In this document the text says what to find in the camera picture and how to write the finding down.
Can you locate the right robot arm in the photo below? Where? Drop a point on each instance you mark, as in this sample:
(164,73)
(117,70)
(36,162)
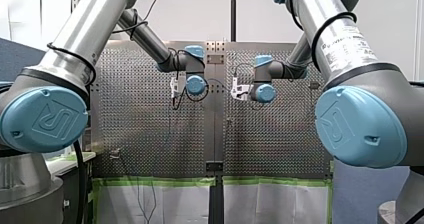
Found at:
(363,94)

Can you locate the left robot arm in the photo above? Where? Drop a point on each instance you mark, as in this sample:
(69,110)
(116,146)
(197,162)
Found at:
(86,27)

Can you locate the connector holder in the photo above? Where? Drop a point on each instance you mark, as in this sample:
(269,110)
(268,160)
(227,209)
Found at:
(115,153)

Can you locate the black upright pole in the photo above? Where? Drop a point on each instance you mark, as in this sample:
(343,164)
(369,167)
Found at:
(233,10)

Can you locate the black panel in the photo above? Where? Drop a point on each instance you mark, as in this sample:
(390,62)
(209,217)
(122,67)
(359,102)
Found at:
(71,197)

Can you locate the grey board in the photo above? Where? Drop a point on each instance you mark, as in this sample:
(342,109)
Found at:
(363,197)

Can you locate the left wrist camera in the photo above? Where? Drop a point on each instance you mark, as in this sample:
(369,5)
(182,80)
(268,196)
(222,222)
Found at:
(174,85)

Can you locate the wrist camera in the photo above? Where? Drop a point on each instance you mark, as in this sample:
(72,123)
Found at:
(238,91)
(174,85)

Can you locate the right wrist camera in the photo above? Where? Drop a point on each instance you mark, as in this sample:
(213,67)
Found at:
(238,91)

